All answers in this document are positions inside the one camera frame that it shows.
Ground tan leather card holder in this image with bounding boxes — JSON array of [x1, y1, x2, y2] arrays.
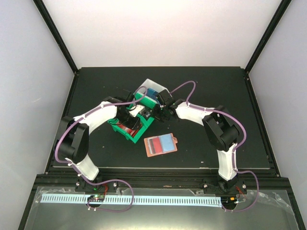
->
[[144, 133, 178, 158]]

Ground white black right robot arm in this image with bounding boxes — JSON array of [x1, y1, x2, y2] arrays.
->
[[152, 90, 246, 194]]

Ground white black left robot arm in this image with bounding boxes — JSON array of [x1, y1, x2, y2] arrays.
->
[[54, 93, 140, 191]]

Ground black vip card stack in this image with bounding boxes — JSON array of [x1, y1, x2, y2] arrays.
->
[[141, 109, 152, 121]]

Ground red white card stack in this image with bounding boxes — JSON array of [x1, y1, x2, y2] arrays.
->
[[118, 124, 139, 137]]

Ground blue card stack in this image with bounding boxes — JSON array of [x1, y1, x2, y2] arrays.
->
[[146, 88, 158, 100]]

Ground left green plastic bin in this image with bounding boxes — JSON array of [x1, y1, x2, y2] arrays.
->
[[107, 118, 149, 143]]

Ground green plastic bin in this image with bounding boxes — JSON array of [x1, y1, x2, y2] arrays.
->
[[107, 118, 149, 143], [135, 96, 156, 128]]

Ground middle green plastic bin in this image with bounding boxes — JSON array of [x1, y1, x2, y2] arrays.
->
[[135, 96, 156, 128]]

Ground white plastic bin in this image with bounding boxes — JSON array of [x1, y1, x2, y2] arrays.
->
[[137, 79, 169, 95]]

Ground left controller board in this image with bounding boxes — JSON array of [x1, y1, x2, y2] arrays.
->
[[87, 195, 105, 203]]

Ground controller board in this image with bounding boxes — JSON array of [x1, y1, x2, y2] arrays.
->
[[221, 196, 241, 205], [87, 195, 105, 203]]

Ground right controller board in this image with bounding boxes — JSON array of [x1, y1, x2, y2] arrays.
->
[[221, 196, 241, 205]]

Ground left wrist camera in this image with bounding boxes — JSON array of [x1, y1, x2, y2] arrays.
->
[[129, 104, 145, 117]]

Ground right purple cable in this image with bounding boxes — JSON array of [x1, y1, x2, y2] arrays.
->
[[169, 80, 260, 213]]

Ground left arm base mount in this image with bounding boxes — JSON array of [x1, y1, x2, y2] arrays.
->
[[75, 178, 119, 193]]

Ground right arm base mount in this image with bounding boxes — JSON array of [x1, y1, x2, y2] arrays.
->
[[200, 180, 247, 196]]

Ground white slotted cable duct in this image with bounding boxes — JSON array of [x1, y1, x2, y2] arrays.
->
[[40, 194, 222, 207]]

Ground black frame post left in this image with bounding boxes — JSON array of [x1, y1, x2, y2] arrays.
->
[[33, 0, 79, 74]]

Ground black frame post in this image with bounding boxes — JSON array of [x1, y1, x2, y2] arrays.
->
[[245, 0, 291, 74], [33, 0, 79, 74]]

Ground black frame post right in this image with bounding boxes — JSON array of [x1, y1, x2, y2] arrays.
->
[[245, 0, 291, 74]]

